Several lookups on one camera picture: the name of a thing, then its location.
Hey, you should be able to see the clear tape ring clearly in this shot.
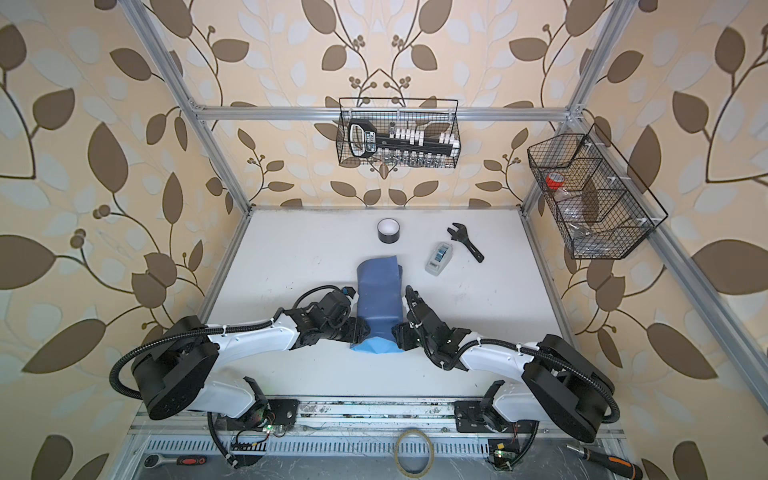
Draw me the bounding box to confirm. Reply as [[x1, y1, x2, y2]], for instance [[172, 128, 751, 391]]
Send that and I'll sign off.
[[393, 427, 436, 479]]

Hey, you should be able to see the orange handled screwdriver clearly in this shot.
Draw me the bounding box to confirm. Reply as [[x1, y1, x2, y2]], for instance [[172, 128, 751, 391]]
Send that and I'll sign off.
[[567, 445, 644, 480]]

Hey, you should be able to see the red handled ratchet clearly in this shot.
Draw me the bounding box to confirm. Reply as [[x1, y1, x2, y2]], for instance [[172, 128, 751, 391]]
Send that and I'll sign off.
[[143, 454, 208, 469]]

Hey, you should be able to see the black tape roll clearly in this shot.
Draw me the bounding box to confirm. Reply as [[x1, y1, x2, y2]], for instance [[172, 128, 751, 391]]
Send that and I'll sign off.
[[377, 218, 401, 244]]

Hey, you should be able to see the back wire basket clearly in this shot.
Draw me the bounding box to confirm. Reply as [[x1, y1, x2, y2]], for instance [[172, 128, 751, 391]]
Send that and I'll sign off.
[[335, 96, 462, 169]]

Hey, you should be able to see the wire basket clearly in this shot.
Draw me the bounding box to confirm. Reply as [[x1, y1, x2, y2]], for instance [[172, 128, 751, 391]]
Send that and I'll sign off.
[[527, 124, 668, 260], [335, 96, 462, 169]]

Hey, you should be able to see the red object in basket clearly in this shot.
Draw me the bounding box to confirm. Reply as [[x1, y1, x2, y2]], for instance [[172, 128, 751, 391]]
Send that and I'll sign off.
[[545, 172, 565, 192]]

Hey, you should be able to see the right wire basket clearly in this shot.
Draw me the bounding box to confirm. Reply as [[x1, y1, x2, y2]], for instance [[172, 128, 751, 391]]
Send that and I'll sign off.
[[527, 124, 668, 260]]

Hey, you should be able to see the socket set holder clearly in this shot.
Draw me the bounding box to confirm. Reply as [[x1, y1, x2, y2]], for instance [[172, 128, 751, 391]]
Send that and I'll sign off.
[[345, 120, 461, 161]]

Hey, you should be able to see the black adjustable wrench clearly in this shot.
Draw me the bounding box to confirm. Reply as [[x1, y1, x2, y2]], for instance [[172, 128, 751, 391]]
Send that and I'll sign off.
[[447, 222, 485, 263]]

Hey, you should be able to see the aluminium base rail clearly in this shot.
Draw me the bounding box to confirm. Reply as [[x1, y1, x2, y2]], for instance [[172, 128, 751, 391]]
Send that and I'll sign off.
[[129, 396, 625, 439]]

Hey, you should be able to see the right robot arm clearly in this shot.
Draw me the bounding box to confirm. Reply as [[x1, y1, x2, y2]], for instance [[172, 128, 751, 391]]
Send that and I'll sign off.
[[392, 286, 620, 470]]

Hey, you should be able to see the white tape dispenser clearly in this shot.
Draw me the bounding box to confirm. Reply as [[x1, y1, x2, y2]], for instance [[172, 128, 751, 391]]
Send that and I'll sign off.
[[425, 242, 454, 276]]

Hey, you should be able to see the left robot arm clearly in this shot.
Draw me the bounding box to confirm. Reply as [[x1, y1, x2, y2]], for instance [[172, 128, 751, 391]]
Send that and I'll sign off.
[[109, 285, 370, 434]]

